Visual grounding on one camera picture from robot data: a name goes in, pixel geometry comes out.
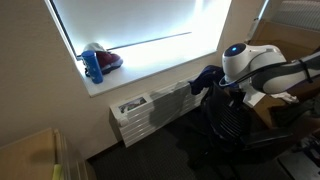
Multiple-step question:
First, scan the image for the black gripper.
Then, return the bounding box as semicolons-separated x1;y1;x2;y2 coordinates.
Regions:
229;87;248;104

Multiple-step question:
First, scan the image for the black office chair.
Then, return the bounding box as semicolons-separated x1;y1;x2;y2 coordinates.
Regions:
187;79;296;178

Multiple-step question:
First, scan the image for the white panel heater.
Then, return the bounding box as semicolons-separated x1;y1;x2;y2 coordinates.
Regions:
108;73;208;149

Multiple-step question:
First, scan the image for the colourful label on heater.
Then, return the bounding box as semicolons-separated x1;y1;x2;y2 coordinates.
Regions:
117;96;148;115

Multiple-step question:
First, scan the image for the dark blue jacket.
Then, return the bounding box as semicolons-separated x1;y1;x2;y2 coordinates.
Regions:
189;64;228;97

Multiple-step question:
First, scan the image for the dark green garment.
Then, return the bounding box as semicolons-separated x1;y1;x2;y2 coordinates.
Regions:
269;99;320;126

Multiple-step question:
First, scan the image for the white blind wand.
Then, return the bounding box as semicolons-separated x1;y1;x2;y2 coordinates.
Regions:
244;0;270;43

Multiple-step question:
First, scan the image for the grey table corner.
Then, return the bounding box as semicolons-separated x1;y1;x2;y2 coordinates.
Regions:
277;151;320;180

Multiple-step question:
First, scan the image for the white window sill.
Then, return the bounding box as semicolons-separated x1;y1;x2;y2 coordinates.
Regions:
74;48;218;98

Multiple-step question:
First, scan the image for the white slatted window blind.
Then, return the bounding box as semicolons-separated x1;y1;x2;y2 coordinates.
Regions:
269;0;320;33

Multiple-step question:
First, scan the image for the grey blind bottom bar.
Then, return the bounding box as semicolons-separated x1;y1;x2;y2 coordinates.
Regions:
104;31;193;52

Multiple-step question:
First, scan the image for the blue water bottle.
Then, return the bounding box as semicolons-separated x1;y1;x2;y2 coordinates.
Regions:
80;50;104;85

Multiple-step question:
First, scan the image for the white cloth cap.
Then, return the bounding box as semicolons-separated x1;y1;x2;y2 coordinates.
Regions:
82;42;108;55

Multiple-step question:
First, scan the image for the light wooden cabinet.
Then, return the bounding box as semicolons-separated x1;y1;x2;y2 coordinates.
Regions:
0;127;98;180

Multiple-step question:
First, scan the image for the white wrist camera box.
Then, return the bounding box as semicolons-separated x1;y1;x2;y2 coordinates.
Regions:
242;83;267;108

